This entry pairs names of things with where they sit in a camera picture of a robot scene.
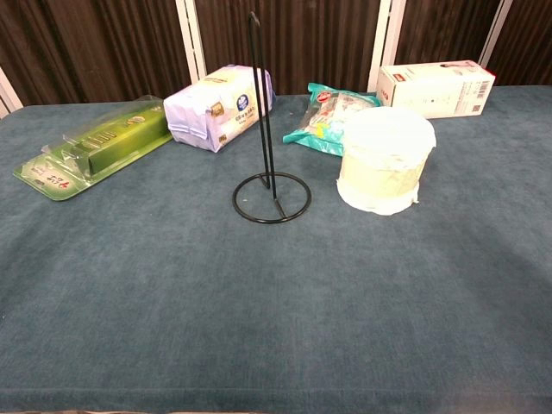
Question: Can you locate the white paper towel roll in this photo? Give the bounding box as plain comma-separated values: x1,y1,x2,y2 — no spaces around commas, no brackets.
336,106,437,216

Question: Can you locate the teal plastic snack bag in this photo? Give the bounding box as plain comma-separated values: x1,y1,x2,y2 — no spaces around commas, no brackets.
282,82,383,157

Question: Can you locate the blue table cloth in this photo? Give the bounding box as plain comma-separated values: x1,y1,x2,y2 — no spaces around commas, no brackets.
0,85,552,414

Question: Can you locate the pale purple tissue pack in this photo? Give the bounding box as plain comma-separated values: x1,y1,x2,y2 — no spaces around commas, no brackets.
162,64,276,154

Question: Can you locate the dark brown pleated partition panel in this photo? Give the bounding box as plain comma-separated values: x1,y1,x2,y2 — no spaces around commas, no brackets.
486,0,552,87
0,0,193,107
196,0,383,96
395,0,501,66

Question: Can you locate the green plastic blister package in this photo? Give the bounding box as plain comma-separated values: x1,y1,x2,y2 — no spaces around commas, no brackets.
12,95,173,203

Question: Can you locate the white cardboard product box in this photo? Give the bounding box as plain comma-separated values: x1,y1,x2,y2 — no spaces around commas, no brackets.
377,60,496,120

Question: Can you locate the black wire roll holder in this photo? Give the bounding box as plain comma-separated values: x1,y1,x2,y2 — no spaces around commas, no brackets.
232,11,312,224

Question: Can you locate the white partition frame post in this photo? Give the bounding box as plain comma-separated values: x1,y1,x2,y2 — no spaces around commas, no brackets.
479,0,515,70
0,66,23,120
367,0,403,93
174,0,209,85

